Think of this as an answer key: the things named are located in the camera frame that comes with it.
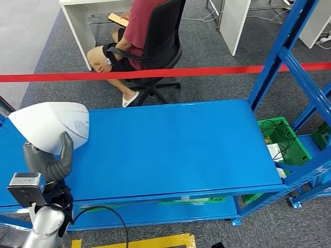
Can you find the yellow floor tape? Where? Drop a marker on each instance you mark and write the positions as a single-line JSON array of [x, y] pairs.
[[155, 242]]

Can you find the dark metal bar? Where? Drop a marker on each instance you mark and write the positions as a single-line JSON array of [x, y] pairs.
[[5, 105]]

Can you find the blue metal shelf rack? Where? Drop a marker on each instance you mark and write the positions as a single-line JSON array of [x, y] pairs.
[[168, 150]]

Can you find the white slipper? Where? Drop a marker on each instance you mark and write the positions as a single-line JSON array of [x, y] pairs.
[[130, 100]]

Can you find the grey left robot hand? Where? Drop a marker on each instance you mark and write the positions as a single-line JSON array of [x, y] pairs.
[[55, 167]]

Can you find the tan flat phone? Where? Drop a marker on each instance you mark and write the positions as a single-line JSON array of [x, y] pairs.
[[118, 20]]

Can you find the black office chair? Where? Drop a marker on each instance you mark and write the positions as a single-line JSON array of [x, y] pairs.
[[162, 34]]

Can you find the red barrier tape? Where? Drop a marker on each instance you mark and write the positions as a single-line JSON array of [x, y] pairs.
[[193, 72]]

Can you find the green plastic crate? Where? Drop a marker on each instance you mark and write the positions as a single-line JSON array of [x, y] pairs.
[[289, 147], [322, 137]]

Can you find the white desk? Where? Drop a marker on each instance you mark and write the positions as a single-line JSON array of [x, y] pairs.
[[233, 24], [77, 27], [313, 27]]

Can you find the metal desk frame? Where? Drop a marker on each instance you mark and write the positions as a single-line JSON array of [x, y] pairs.
[[220, 13]]

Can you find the white power strip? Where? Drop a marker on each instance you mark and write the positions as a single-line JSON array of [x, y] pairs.
[[325, 39]]

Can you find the white box in crate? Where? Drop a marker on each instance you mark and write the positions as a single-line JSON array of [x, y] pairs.
[[274, 151]]

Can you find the person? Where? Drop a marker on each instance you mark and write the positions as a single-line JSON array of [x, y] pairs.
[[139, 24]]

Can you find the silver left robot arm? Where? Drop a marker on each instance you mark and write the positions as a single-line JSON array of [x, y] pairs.
[[46, 226]]

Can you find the white curved plastic part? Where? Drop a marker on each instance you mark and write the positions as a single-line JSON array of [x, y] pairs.
[[49, 123]]

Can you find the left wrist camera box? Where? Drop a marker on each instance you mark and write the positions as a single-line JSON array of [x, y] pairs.
[[26, 188]]

